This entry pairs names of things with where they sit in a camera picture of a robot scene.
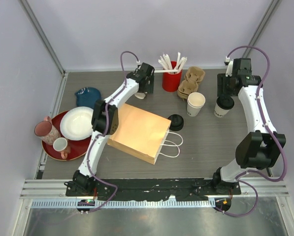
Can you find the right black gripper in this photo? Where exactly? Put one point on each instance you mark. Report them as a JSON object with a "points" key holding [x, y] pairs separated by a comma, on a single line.
{"points": [[222, 90]]}

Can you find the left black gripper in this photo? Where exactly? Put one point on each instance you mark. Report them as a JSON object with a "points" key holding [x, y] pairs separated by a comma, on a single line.
{"points": [[148, 88]]}

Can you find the white straw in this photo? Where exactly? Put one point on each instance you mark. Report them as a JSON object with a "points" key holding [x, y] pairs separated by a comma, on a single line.
{"points": [[166, 71]]}

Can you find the white paper cup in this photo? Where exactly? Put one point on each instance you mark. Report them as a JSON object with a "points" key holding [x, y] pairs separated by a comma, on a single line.
{"points": [[220, 112], [140, 96]]}

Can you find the brown cardboard cup carrier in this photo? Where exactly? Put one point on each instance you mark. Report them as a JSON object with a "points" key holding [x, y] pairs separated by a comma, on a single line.
{"points": [[193, 77]]}

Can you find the stack of black cup lids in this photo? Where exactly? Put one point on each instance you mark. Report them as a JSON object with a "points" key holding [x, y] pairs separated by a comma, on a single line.
{"points": [[177, 122]]}

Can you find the brown paper bag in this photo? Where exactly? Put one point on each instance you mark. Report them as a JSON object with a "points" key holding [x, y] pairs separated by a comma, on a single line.
{"points": [[143, 134]]}

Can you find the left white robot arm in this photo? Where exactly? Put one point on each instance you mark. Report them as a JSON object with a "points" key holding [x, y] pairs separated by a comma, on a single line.
{"points": [[105, 122]]}

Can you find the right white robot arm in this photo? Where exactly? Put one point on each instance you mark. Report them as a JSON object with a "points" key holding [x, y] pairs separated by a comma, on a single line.
{"points": [[262, 145]]}

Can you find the white wrapped straws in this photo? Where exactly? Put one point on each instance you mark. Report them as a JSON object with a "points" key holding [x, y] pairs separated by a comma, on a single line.
{"points": [[168, 64]]}

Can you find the red straw holder cup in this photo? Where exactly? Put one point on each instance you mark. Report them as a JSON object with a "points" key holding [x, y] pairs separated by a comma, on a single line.
{"points": [[171, 82]]}

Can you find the stack of white paper cups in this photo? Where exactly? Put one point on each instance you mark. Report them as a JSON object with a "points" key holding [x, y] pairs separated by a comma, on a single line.
{"points": [[195, 102]]}

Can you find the blue cloth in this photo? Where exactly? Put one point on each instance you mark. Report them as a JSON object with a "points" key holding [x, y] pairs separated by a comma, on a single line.
{"points": [[87, 96]]}

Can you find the white paper plate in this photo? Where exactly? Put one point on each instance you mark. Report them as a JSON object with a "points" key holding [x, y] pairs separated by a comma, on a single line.
{"points": [[76, 124]]}

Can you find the white ceramic mug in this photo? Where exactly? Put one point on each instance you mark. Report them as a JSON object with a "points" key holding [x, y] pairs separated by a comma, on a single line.
{"points": [[59, 145]]}

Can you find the pink plastic cup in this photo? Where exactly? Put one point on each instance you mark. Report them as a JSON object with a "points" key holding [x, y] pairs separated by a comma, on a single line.
{"points": [[46, 131]]}

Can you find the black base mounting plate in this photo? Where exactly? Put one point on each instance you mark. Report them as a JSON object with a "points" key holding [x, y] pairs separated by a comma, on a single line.
{"points": [[150, 189]]}

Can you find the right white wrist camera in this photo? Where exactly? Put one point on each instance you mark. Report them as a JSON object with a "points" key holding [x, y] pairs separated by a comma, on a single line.
{"points": [[229, 63]]}

